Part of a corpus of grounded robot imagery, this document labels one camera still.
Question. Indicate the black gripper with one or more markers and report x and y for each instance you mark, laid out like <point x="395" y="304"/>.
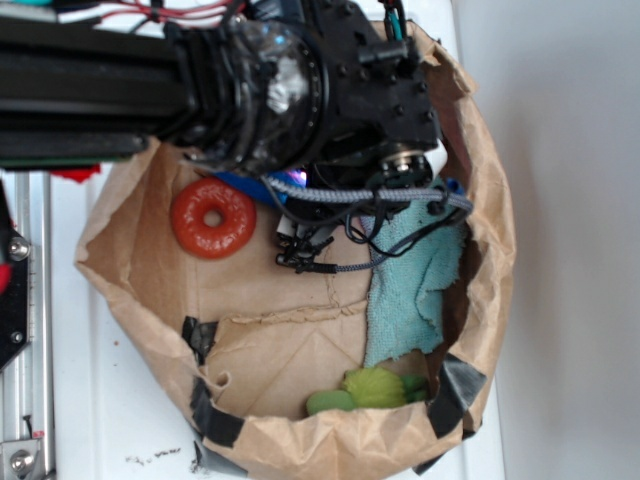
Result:
<point x="354" y="113"/>

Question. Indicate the blue rectangular sponge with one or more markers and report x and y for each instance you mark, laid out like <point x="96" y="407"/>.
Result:
<point x="299" y="178"/>

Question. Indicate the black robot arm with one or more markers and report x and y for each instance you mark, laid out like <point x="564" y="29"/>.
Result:
<point x="273" y="86"/>

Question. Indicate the teal terry cloth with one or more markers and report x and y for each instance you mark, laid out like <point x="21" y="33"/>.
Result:
<point x="405" y="298"/>

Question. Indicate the orange glazed donut toy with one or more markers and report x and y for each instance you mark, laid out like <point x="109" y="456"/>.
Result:
<point x="211" y="219"/>

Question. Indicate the green plush toy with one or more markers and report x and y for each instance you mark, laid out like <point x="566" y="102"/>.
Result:
<point x="374" y="388"/>

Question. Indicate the brown paper bag liner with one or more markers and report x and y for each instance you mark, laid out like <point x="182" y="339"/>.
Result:
<point x="239" y="344"/>

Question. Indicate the black corner bracket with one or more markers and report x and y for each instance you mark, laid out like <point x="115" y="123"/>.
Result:
<point x="15" y="287"/>

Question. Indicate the aluminium frame rail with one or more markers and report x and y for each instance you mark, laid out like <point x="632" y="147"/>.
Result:
<point x="27" y="393"/>

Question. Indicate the silver corner bracket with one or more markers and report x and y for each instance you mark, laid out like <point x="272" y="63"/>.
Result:
<point x="19" y="459"/>

